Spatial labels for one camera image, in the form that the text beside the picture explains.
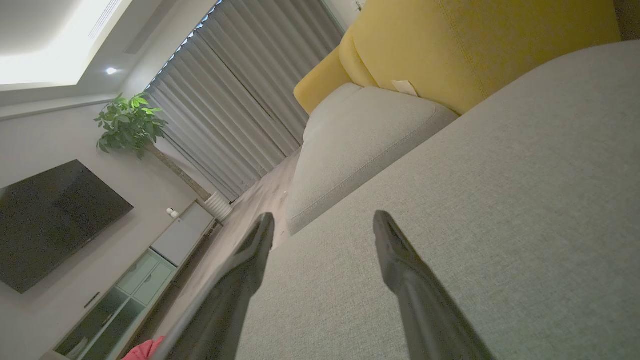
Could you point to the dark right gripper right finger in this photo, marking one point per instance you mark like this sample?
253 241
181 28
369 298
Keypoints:
425 305

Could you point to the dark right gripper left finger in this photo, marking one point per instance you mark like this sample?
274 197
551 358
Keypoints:
235 300

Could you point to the red white basketball jersey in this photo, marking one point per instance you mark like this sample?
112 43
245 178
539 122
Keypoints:
142 351

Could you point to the white television cabinet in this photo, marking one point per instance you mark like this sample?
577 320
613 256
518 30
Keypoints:
185 232

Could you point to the white ribbed plant pot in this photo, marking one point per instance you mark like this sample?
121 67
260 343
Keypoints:
219 206

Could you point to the small white cabinet ornament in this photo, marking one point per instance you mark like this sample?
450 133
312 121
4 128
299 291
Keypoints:
172 213

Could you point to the large grey sofa seat cushion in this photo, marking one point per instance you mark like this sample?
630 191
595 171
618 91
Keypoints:
500 225

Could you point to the small grey sofa seat cushion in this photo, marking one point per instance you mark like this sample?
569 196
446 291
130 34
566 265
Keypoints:
370 150

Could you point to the green potted tree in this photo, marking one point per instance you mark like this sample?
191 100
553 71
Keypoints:
127 125

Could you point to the grey pleated curtain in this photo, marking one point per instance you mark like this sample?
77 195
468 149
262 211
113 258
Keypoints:
240 90

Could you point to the rounded grey sofa end cushion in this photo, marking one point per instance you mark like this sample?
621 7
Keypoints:
325 107

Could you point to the white sofa label tag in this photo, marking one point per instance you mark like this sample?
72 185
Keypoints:
405 87

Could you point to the recessed ceiling spotlight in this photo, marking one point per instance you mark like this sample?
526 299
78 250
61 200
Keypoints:
111 71

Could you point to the yellow sofa backrest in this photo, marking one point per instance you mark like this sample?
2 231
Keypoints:
450 45

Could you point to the linear ceiling air vent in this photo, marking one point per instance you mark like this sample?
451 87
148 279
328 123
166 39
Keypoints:
104 19

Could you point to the black wall television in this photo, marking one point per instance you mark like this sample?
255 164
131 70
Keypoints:
55 220

